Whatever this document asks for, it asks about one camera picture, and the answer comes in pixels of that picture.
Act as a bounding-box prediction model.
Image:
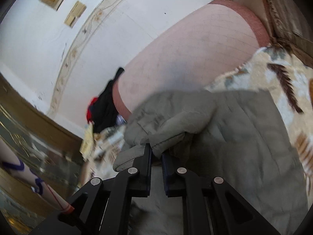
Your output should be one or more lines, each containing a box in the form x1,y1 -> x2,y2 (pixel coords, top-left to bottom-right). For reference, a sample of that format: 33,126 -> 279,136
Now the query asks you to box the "grey quilted puffer jacket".
113,90 -> 308,234

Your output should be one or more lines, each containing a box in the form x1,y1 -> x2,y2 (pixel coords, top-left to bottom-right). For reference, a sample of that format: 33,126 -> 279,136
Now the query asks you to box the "white patterned sleeve forearm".
1,139 -> 74,214

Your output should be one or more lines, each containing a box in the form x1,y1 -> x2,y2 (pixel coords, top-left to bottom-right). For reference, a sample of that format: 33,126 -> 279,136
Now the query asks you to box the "black and red clothes pile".
86,67 -> 125,134

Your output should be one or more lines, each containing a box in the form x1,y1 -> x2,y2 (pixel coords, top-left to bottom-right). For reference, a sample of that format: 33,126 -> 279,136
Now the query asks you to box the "yellow floral cloth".
80,122 -> 94,160

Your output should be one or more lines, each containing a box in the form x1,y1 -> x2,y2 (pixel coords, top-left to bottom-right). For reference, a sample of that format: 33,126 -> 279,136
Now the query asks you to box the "brown wooden wardrobe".
1,76 -> 82,234

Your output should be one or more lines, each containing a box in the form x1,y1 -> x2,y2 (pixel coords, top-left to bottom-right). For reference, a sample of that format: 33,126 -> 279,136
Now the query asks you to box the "leaf pattern fleece blanket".
78,46 -> 312,202

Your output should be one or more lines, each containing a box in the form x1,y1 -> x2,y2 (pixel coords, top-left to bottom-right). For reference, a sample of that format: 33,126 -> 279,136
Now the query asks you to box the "pink padded headboard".
112,0 -> 270,118

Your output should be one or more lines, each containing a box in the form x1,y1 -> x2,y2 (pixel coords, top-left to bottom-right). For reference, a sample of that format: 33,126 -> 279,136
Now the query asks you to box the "striped beige pillow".
266,0 -> 312,68

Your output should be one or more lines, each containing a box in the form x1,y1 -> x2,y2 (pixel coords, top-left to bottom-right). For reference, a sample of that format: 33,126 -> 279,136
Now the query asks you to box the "small gold wall plate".
64,1 -> 86,28

